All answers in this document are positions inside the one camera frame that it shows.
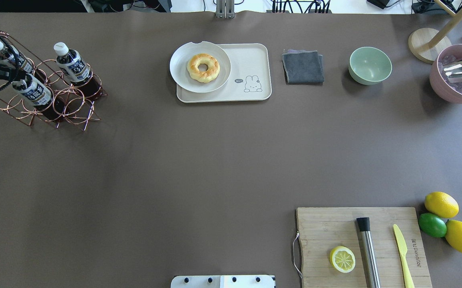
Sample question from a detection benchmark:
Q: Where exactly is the glazed donut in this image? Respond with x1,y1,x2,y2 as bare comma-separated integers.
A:
187,53,220,83

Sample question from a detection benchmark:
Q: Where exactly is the yellow lemon upper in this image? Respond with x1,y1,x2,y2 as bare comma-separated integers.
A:
424,191,460,218

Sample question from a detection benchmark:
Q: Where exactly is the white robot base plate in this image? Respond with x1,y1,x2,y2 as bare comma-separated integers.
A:
170,274,276,288

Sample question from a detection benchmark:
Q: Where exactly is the green bowl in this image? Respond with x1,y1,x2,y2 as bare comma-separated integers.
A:
348,47,392,85

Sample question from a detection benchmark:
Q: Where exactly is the cream rabbit tray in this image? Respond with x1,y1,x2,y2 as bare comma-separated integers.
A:
176,43,272,103

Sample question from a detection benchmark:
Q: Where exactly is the green lime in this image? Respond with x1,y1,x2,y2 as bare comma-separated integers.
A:
418,213,447,238

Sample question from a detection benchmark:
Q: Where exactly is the wooden stand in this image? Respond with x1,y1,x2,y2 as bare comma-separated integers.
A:
408,0,462,64

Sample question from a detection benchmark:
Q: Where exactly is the grey folded cloth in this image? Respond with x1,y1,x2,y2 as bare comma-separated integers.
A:
282,49,325,84

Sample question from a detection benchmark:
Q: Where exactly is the half lemon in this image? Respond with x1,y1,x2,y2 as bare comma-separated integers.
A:
329,246,356,273

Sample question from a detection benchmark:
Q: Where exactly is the tea bottle rack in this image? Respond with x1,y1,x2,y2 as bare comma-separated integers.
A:
0,40,46,84
12,73,66,122

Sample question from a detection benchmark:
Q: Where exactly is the bamboo cutting board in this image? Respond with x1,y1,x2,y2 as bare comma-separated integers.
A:
296,207,432,288

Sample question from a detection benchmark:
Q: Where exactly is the tea bottle taken from rack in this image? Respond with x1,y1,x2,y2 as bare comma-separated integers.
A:
53,42,103,101

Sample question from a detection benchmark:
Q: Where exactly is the yellow plastic knife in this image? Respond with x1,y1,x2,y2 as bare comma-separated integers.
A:
392,224,415,288

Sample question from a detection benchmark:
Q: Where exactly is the copper wire bottle rack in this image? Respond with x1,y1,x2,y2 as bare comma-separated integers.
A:
0,30,107,131

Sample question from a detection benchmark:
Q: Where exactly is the tea bottle front rack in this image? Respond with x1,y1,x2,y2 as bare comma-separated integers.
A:
12,73,66,122

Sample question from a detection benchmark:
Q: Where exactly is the white round plate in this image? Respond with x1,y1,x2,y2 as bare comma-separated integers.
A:
169,41,231,93

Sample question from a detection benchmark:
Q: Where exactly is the tea bottle rear rack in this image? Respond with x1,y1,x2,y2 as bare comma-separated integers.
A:
0,40,46,84

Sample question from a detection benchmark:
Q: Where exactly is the pink ice bucket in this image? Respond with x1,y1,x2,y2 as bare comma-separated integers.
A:
430,44,462,104

